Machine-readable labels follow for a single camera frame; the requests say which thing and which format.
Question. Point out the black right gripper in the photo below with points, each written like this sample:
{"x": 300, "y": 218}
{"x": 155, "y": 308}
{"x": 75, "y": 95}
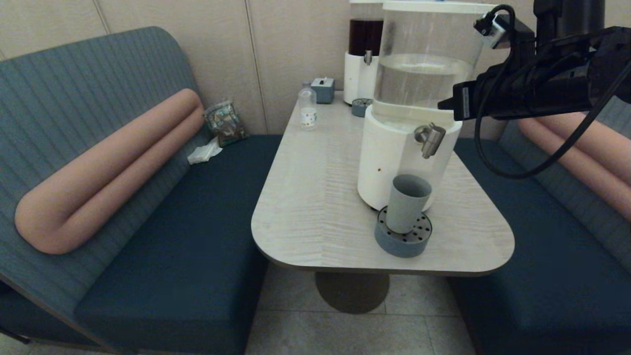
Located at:
{"x": 532, "y": 91}

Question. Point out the steel water dispenser tap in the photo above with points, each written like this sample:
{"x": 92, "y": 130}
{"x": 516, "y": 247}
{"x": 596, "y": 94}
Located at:
{"x": 433, "y": 139}

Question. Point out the grey plastic cup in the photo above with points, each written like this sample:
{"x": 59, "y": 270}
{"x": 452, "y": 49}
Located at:
{"x": 406, "y": 207}

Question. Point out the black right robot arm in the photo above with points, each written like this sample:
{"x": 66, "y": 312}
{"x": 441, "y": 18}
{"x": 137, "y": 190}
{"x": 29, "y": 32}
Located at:
{"x": 611, "y": 59}

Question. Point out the clear water dispenser white base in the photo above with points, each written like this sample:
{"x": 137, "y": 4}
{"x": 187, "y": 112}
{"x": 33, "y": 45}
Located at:
{"x": 394, "y": 162}

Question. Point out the small blue round drip tray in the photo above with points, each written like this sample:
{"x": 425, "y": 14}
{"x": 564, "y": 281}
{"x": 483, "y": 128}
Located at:
{"x": 359, "y": 110}

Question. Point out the small steel beverage dispenser tap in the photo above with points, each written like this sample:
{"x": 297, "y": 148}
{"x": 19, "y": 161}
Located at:
{"x": 368, "y": 57}

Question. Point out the dark beverage dispenser white base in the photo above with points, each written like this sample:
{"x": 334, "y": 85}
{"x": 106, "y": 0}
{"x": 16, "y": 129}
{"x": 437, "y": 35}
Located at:
{"x": 357, "y": 74}

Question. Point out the blue-grey tissue box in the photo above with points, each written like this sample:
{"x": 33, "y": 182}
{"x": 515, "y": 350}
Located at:
{"x": 323, "y": 92}

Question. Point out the clear plastic bottle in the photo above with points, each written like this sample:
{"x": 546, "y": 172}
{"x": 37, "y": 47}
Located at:
{"x": 307, "y": 114}

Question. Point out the large blue round drip tray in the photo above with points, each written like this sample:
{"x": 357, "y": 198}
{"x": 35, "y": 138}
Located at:
{"x": 399, "y": 246}

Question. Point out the pink bolster cushion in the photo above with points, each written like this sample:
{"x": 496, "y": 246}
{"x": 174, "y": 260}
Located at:
{"x": 591, "y": 158}
{"x": 98, "y": 172}

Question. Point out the blue upholstered booth sofa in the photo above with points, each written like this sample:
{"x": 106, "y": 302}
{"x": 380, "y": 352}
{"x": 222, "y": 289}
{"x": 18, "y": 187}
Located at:
{"x": 197, "y": 236}
{"x": 542, "y": 256}

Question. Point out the printed snack bag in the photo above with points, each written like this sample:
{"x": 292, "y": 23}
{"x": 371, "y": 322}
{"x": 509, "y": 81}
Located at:
{"x": 227, "y": 124}

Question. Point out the crumpled white tissue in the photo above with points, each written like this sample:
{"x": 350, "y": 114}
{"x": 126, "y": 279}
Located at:
{"x": 202, "y": 153}

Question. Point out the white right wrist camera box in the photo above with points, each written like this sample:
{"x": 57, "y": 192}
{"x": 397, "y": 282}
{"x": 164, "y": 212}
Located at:
{"x": 493, "y": 32}

